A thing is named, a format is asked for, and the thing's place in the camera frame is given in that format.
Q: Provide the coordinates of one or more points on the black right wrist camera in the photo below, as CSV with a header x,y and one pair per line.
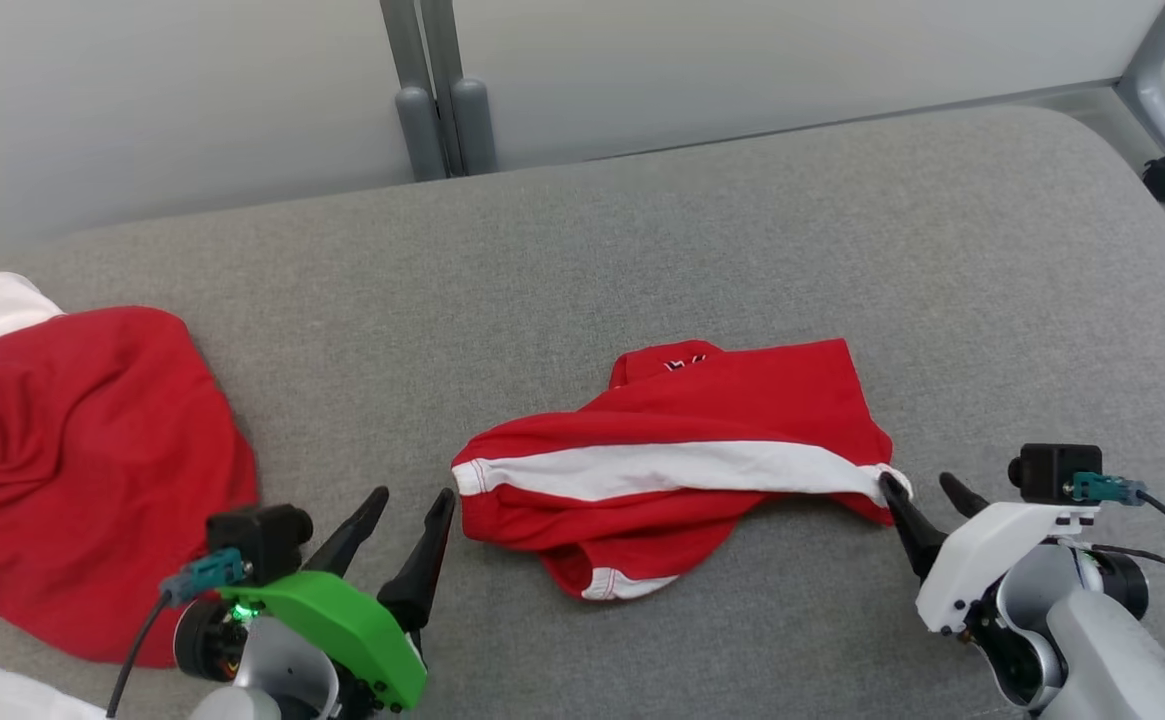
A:
x,y
1057,472

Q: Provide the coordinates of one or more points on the grey partition post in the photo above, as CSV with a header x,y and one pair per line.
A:
x,y
417,130
472,125

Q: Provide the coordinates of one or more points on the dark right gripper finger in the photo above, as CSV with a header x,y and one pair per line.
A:
x,y
917,535
964,498

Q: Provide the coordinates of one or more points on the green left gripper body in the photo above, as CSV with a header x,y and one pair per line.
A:
x,y
342,625

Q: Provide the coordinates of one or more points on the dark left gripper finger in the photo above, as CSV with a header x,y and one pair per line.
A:
x,y
347,545
420,580

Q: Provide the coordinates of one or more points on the red shorts with white stripe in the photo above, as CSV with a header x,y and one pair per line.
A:
x,y
722,410

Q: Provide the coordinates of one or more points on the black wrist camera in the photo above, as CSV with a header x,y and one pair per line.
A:
x,y
1057,472
262,540

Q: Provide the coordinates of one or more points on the red jersey with white sleeves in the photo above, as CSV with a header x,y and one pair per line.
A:
x,y
92,450

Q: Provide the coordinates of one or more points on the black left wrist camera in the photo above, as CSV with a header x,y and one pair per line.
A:
x,y
262,540

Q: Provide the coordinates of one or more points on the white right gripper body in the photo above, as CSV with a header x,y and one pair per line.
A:
x,y
992,550

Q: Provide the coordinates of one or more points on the grey partition foot leg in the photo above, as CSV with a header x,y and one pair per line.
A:
x,y
1157,100

